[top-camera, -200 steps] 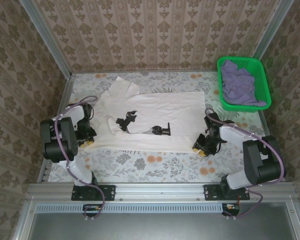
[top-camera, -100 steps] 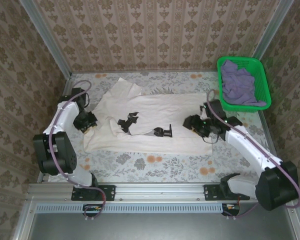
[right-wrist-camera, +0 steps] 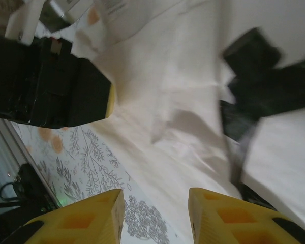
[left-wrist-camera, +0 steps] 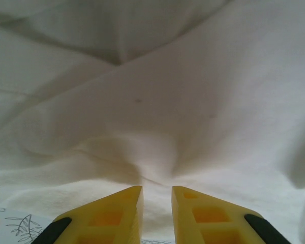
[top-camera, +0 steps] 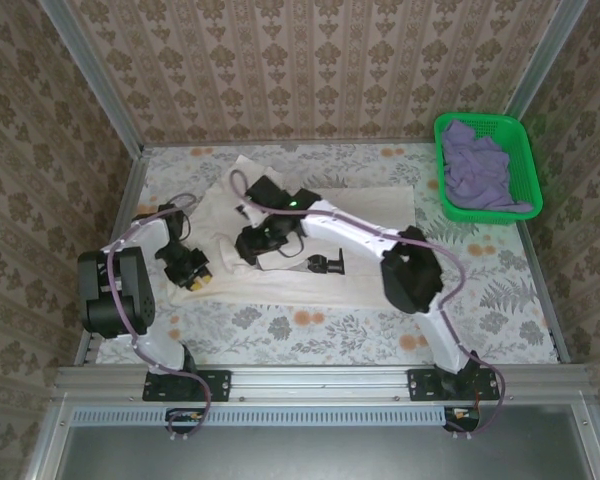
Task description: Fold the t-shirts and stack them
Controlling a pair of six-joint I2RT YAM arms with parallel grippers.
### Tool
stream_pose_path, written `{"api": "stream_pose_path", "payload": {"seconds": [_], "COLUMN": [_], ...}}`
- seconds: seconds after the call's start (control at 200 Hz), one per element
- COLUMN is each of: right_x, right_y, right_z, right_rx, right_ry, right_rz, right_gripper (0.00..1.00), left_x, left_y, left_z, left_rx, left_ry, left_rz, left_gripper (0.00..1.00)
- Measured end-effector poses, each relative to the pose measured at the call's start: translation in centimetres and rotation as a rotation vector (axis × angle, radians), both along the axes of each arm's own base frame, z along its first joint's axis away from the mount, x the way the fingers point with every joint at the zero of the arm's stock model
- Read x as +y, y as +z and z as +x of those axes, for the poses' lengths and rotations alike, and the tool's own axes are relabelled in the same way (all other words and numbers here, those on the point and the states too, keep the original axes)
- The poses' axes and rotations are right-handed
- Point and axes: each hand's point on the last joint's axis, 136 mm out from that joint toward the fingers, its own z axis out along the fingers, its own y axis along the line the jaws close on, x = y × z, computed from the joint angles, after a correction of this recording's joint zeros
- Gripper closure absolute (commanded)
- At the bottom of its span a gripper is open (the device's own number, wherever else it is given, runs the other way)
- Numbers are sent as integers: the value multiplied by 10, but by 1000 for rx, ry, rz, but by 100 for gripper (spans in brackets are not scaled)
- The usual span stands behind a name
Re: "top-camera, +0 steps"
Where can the white t-shirt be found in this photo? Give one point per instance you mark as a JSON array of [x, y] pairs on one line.
[[280, 290]]

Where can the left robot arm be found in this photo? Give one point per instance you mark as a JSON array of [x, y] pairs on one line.
[[115, 295]]

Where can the black connector board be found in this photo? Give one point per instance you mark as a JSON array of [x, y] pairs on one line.
[[462, 417], [185, 420]]

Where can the grey metal panel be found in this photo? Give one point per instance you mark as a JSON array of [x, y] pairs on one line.
[[320, 455]]

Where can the purple t-shirt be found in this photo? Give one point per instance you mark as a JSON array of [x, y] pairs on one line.
[[475, 170]]

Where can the green plastic basket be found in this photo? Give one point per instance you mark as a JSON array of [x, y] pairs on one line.
[[525, 165]]

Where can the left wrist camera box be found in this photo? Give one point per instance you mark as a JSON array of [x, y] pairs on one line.
[[198, 257]]

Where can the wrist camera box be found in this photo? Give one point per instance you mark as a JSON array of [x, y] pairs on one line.
[[272, 239], [198, 257]]

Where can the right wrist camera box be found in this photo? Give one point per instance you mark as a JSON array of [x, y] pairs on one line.
[[272, 239]]

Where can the aluminium table side rail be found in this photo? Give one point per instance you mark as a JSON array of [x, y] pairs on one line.
[[112, 255], [542, 290]]

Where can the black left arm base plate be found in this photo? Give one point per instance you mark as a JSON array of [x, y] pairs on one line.
[[215, 385]]

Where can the aluminium front mounting rail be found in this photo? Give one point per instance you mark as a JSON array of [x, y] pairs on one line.
[[320, 382]]

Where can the aluminium frame post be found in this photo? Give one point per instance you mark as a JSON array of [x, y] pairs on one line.
[[95, 80], [545, 55]]

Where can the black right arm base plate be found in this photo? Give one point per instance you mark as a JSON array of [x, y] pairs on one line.
[[422, 385]]

